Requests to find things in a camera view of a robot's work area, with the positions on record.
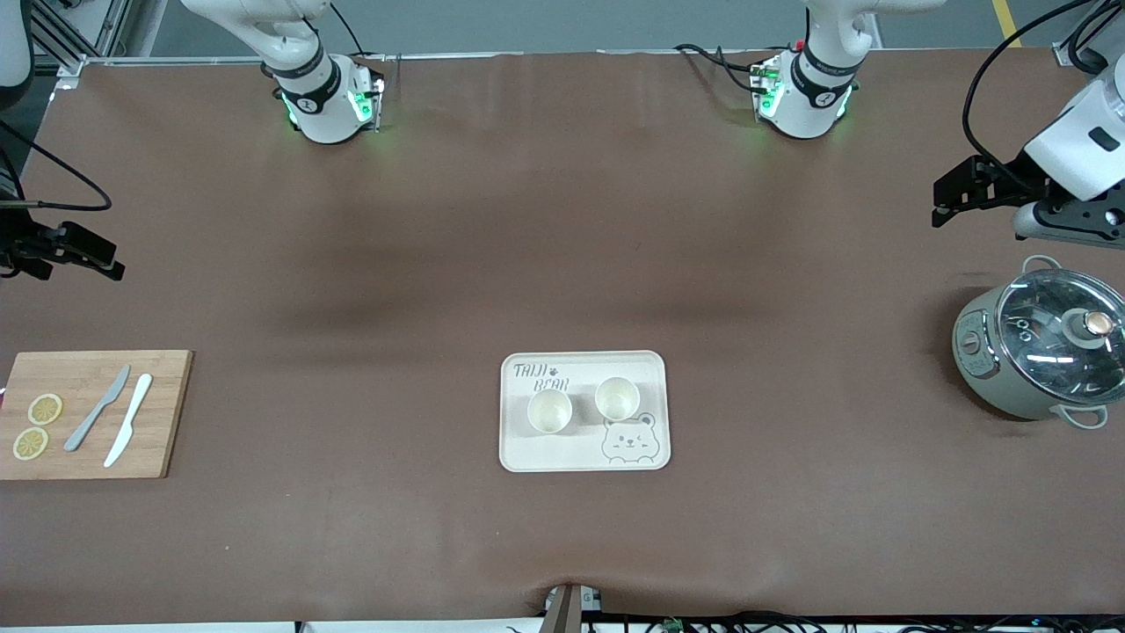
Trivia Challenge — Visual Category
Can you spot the aluminium frame profile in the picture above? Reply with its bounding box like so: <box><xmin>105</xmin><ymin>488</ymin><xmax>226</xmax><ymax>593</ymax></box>
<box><xmin>25</xmin><ymin>0</ymin><xmax>133</xmax><ymax>78</ymax></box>

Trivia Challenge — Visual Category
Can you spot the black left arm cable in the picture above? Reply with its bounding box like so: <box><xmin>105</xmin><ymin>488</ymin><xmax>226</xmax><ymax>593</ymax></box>
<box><xmin>962</xmin><ymin>0</ymin><xmax>1110</xmax><ymax>191</ymax></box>

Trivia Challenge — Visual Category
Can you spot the white IKEA cup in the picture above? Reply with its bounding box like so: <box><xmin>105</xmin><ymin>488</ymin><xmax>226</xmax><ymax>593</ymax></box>
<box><xmin>594</xmin><ymin>376</ymin><xmax>640</xmax><ymax>421</ymax></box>
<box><xmin>526</xmin><ymin>388</ymin><xmax>574</xmax><ymax>435</ymax></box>

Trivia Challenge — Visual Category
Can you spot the white plastic knife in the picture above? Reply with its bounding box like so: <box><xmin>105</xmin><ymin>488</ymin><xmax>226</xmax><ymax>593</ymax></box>
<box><xmin>103</xmin><ymin>374</ymin><xmax>154</xmax><ymax>469</ymax></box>

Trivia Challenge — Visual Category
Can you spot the brown table mat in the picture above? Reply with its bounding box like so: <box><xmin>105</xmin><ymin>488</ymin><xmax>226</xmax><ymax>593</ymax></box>
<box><xmin>0</xmin><ymin>51</ymin><xmax>1125</xmax><ymax>627</ymax></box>

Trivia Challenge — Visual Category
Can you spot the black base cable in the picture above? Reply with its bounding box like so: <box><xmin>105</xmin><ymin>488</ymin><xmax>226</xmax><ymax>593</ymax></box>
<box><xmin>674</xmin><ymin>42</ymin><xmax>767</xmax><ymax>94</ymax></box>

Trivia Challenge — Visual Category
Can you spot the glass pot lid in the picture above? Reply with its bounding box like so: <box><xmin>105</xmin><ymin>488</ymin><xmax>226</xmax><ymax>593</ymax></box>
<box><xmin>996</xmin><ymin>268</ymin><xmax>1125</xmax><ymax>384</ymax></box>

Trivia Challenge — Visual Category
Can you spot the grey-green electric cooking pot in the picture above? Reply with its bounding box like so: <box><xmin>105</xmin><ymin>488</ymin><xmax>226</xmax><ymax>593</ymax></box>
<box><xmin>952</xmin><ymin>255</ymin><xmax>1125</xmax><ymax>431</ymax></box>

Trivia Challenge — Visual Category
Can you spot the bamboo cutting board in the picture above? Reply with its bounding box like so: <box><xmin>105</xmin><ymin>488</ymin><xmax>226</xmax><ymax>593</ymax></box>
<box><xmin>0</xmin><ymin>350</ymin><xmax>194</xmax><ymax>480</ymax></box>

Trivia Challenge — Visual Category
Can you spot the grey plastic knife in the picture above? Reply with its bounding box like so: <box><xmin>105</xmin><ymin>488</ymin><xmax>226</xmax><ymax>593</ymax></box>
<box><xmin>63</xmin><ymin>365</ymin><xmax>132</xmax><ymax>453</ymax></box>

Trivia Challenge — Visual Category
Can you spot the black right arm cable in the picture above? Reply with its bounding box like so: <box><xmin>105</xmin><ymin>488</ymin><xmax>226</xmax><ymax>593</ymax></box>
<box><xmin>0</xmin><ymin>118</ymin><xmax>113</xmax><ymax>213</ymax></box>

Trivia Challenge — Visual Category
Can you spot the cream bear print tray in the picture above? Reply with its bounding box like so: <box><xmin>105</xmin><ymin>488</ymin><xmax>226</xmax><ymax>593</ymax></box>
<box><xmin>499</xmin><ymin>350</ymin><xmax>671</xmax><ymax>473</ymax></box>

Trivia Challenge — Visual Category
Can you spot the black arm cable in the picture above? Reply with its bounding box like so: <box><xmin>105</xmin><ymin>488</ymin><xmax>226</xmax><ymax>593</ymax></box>
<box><xmin>962</xmin><ymin>0</ymin><xmax>1110</xmax><ymax>191</ymax></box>
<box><xmin>0</xmin><ymin>118</ymin><xmax>113</xmax><ymax>213</ymax></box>

